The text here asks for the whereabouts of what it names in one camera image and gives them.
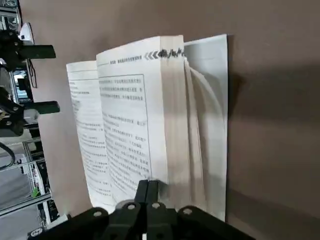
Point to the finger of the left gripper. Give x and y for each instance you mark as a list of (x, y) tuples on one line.
[(47, 107), (37, 51)]

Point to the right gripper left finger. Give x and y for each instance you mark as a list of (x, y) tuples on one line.
[(127, 215)]

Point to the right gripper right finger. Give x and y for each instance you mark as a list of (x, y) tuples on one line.
[(160, 220)]

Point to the white blue paperback book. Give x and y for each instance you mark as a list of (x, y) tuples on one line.
[(125, 112)]

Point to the aluminium frame rack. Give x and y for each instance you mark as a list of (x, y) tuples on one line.
[(40, 197)]

